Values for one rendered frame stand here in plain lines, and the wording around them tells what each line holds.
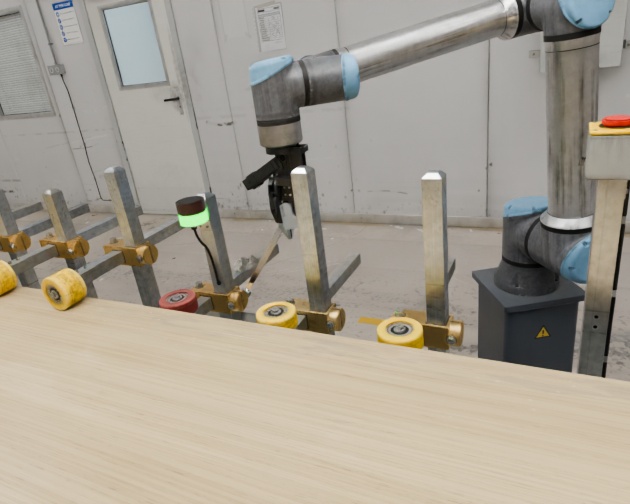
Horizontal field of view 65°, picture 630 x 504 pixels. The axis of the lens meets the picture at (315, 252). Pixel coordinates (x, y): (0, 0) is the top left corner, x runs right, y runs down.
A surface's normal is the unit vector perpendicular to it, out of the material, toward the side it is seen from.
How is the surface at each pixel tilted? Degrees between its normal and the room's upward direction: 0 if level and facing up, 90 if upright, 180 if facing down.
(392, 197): 90
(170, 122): 90
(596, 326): 90
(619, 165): 90
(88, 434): 0
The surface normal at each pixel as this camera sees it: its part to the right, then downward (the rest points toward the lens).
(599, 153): -0.43, 0.40
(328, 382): -0.12, -0.91
